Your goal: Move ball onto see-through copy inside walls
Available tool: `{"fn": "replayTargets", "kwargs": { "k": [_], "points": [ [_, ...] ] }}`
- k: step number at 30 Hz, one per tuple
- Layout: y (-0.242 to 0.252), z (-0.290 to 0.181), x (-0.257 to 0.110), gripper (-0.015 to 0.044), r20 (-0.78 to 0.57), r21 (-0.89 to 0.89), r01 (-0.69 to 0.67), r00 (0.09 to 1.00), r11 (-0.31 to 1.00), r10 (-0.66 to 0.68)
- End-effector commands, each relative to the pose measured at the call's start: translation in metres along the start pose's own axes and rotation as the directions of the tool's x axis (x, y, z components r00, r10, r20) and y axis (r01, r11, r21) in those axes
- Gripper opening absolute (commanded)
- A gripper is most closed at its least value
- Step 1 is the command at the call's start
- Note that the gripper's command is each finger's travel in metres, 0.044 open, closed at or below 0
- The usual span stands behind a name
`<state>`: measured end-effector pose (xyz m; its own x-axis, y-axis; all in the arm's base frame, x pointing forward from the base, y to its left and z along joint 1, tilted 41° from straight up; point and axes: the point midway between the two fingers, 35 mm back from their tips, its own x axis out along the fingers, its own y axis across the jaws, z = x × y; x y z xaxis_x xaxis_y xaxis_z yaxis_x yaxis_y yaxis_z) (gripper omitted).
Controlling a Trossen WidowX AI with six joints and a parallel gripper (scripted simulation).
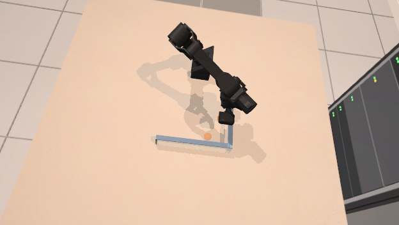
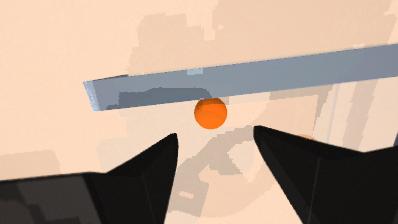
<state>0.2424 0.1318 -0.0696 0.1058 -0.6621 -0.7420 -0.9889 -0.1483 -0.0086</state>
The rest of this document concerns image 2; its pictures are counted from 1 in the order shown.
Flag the clear l-shaped low wall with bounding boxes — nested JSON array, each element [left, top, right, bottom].
[[105, 42, 398, 152]]

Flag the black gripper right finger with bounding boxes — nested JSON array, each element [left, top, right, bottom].
[[253, 125, 398, 224]]

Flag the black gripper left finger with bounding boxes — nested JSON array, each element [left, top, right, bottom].
[[0, 133, 179, 224]]

